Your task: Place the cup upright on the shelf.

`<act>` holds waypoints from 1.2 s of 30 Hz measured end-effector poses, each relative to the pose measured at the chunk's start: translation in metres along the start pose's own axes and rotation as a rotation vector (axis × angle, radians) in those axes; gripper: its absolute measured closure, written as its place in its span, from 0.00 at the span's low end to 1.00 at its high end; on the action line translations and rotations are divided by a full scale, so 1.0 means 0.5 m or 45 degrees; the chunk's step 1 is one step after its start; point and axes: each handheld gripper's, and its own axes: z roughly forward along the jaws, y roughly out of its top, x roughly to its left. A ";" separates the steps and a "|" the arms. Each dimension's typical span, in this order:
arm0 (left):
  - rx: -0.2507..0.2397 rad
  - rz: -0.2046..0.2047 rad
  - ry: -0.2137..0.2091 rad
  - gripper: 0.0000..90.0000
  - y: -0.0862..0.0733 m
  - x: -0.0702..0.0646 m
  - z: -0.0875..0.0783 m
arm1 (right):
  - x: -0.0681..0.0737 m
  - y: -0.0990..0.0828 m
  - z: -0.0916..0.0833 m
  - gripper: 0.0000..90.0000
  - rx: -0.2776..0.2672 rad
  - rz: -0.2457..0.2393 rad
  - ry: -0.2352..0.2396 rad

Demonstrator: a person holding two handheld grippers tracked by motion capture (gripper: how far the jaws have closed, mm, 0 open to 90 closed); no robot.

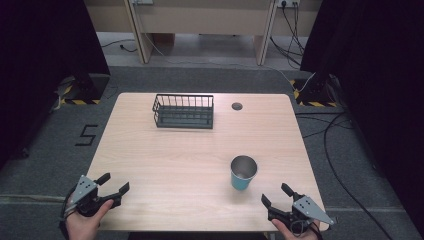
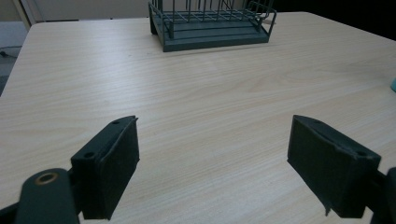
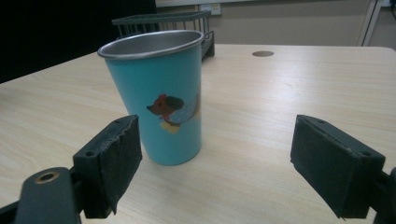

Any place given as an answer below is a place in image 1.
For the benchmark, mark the black stand base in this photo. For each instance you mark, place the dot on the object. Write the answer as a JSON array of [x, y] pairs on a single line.
[[316, 90], [87, 87]]

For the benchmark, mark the black table grommet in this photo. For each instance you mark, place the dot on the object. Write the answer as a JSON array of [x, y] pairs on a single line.
[[237, 106]]

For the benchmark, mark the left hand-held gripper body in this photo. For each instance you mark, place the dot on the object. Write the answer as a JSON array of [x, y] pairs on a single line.
[[86, 196]]

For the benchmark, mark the white power socket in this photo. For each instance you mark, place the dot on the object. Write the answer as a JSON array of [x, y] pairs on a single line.
[[288, 3]]

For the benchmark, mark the light wooden desk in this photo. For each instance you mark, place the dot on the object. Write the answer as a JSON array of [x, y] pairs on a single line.
[[200, 60]]

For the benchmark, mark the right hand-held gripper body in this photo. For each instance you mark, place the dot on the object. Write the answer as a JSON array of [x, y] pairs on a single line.
[[300, 211]]

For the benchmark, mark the person's left hand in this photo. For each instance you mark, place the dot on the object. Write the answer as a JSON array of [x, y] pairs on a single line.
[[84, 223]]

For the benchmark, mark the black curtain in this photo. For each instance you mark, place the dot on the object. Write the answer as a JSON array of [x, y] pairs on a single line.
[[376, 83], [43, 66]]

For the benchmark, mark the blue metal cup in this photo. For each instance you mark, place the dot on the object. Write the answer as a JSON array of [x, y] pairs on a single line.
[[242, 173]]

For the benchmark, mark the person's right hand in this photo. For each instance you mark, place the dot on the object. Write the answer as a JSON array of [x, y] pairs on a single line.
[[293, 232]]

